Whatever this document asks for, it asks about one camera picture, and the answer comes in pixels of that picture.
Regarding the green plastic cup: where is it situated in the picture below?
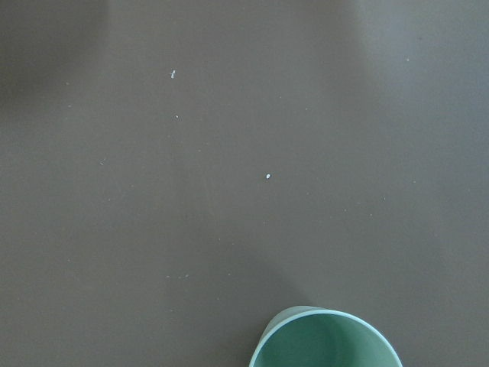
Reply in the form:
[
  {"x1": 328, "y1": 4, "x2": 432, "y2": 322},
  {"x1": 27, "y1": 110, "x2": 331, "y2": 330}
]
[{"x1": 249, "y1": 306, "x2": 402, "y2": 366}]

